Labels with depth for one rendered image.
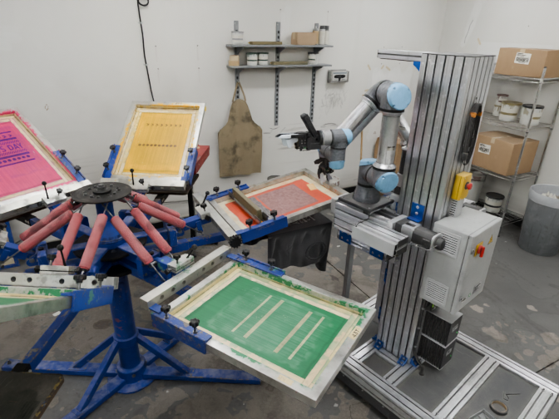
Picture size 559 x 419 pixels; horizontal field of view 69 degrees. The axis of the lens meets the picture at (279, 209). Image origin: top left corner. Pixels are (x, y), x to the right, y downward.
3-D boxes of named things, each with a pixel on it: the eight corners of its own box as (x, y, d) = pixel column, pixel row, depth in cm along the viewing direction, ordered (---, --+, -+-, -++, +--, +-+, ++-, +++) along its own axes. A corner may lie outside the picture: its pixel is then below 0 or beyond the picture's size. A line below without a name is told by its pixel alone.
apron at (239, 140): (259, 170, 486) (260, 79, 443) (263, 172, 480) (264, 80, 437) (218, 176, 463) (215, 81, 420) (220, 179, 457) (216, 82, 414)
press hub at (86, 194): (155, 346, 292) (132, 168, 236) (169, 385, 261) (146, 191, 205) (97, 364, 275) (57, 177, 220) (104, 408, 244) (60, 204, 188)
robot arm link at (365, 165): (372, 177, 230) (375, 154, 225) (384, 185, 219) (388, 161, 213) (353, 179, 227) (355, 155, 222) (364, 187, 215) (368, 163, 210)
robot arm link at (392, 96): (383, 184, 220) (398, 79, 197) (398, 194, 207) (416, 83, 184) (363, 185, 217) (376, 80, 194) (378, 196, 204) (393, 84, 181)
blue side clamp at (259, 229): (284, 223, 247) (283, 213, 244) (288, 226, 243) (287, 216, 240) (239, 239, 236) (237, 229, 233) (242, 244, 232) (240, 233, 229)
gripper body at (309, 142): (299, 151, 184) (323, 150, 188) (299, 132, 182) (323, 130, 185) (293, 149, 191) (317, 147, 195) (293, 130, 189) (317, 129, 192)
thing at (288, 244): (320, 258, 289) (324, 217, 276) (327, 263, 282) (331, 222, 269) (262, 273, 269) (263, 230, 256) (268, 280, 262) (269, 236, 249)
